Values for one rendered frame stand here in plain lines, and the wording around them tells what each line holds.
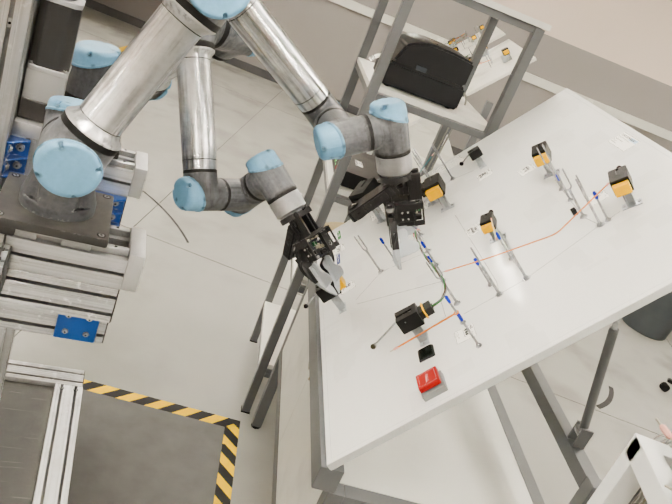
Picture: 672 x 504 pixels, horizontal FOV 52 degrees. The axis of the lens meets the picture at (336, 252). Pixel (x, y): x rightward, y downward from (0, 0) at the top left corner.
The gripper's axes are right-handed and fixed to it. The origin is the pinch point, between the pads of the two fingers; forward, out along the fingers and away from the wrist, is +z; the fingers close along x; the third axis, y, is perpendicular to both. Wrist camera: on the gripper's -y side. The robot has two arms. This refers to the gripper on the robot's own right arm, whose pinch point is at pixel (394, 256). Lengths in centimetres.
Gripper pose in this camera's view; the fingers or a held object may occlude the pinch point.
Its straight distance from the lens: 156.8
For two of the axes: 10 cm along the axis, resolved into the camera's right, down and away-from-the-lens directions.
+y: 9.9, -1.3, -0.5
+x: -0.2, -4.5, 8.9
